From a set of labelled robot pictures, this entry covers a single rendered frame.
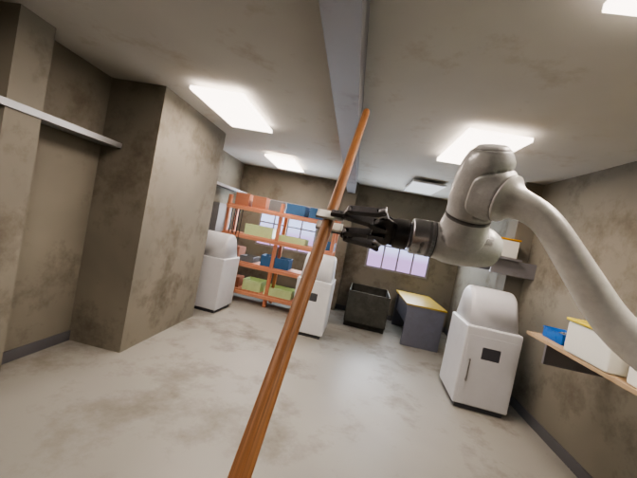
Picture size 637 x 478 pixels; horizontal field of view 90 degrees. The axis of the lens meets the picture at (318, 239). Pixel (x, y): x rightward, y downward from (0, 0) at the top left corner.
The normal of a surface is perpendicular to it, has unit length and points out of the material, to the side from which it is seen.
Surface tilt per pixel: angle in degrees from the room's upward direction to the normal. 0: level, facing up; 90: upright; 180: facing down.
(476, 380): 90
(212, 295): 90
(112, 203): 90
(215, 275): 90
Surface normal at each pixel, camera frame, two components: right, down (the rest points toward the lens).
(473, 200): -0.76, 0.30
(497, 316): -0.09, -0.32
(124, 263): -0.11, 0.01
